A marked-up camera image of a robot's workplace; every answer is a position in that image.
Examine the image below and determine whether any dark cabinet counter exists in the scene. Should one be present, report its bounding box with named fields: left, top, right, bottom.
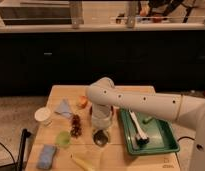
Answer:
left=0, top=29, right=205, bottom=96

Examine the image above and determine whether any black cable stand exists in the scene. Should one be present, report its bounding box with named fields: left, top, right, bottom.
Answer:
left=0, top=128, right=33, bottom=171

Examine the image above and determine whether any white paper cup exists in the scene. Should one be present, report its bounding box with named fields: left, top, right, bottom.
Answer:
left=34, top=107, right=51, bottom=126

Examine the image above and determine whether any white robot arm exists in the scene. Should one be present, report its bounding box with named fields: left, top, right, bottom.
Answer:
left=86, top=77, right=205, bottom=171

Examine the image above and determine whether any yellow banana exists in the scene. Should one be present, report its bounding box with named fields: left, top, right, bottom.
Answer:
left=71, top=155, right=95, bottom=171

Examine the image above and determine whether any green plastic tray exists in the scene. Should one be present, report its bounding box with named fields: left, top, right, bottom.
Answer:
left=119, top=109, right=180, bottom=156

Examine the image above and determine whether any orange fruit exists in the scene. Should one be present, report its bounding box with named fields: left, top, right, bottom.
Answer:
left=77, top=96, right=88, bottom=108

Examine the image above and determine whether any dark red bowl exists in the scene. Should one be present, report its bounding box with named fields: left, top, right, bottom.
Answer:
left=89, top=106, right=114, bottom=116

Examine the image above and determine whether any light green plastic cup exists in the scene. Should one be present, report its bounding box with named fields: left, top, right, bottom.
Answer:
left=55, top=131, right=71, bottom=148

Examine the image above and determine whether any white handled brush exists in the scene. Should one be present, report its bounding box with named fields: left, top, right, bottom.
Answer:
left=129, top=111, right=149, bottom=145

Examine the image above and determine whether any light blue cloth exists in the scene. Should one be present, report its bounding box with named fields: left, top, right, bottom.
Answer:
left=55, top=99, right=72, bottom=118

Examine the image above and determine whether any blue sponge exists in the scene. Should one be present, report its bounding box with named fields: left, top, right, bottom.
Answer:
left=36, top=145, right=57, bottom=170

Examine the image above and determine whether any small green vegetable piece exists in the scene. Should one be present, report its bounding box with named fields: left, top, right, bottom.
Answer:
left=142, top=116, right=153, bottom=124

